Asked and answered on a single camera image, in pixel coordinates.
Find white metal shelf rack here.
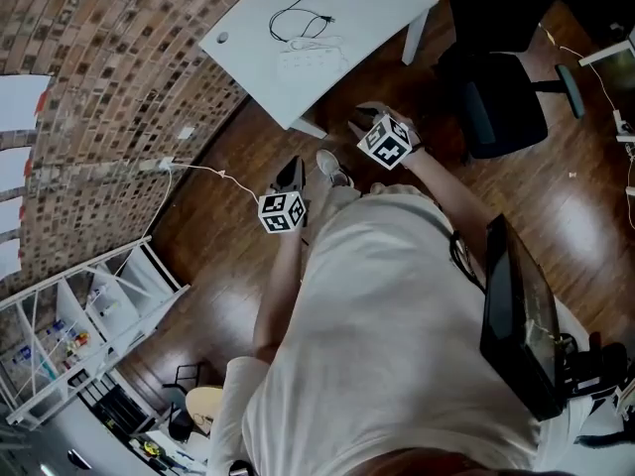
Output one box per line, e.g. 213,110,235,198
0,235,191,426

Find black body-worn tablet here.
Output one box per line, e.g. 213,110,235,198
479,212,568,422

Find person's right hand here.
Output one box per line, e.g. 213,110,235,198
398,121,424,170

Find person's beige trouser legs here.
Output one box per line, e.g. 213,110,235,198
321,180,444,218

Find white wall paper sheet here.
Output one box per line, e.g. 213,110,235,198
0,237,24,280
0,195,24,235
0,73,54,133
0,146,34,193

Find group of small colourful bottles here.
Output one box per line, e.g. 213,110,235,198
12,285,123,382

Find white power strip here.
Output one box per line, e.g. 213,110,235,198
277,36,351,74

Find black folding chair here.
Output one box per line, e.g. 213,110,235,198
160,361,212,441

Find black body-worn cable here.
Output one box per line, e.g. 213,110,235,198
447,230,488,295

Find person's left forearm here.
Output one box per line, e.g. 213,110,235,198
252,230,307,362

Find person's torso in cream shirt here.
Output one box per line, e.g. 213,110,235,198
204,190,592,476

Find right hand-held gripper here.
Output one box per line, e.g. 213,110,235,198
347,102,414,171

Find white office desk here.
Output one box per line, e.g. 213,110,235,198
576,32,635,69

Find round wooden table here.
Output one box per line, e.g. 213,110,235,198
184,385,226,436

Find white rectangular table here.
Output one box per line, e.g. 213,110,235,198
197,0,441,140

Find white floor cable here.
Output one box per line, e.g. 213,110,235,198
537,22,635,129
113,158,265,278

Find black mesh office chair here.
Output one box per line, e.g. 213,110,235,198
433,0,587,161

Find person's right forearm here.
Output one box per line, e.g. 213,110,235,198
403,151,498,268

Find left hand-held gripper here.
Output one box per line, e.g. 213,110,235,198
256,154,310,236

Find person's white shoe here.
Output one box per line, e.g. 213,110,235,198
315,148,355,189

